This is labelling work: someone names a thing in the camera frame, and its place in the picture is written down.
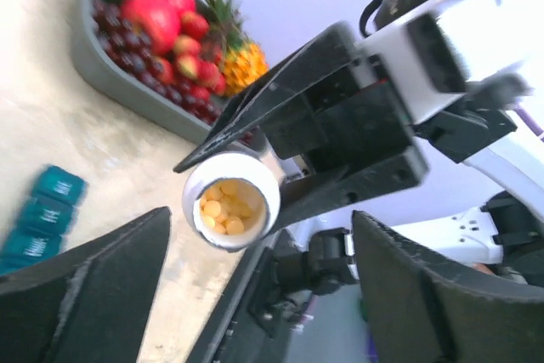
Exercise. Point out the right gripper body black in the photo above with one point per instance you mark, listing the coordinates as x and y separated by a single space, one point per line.
349 119

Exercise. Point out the white vitamin pill bottle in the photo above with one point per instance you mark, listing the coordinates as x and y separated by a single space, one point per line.
232 165

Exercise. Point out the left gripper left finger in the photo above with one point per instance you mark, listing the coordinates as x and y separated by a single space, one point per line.
89 304

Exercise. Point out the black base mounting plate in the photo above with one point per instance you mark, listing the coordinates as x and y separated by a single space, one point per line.
269 294

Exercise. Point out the small pineapple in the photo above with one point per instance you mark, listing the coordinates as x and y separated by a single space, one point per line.
240 60

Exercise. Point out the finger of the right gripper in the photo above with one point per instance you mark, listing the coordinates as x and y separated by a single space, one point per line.
330 51
321 193

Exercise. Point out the teal weekly pill organizer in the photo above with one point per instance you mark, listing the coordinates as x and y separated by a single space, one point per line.
44 219

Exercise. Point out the grey fruit tray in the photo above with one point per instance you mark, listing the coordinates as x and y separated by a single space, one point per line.
94 67

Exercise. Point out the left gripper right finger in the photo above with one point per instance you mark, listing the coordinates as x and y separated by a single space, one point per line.
424 307

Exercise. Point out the dark grape bunch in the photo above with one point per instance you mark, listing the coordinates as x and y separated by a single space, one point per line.
130 49

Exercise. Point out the strawberry pile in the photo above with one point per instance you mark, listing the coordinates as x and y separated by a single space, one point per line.
198 53

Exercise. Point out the yellow pills in bottle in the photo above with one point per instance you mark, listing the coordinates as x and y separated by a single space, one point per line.
230 207

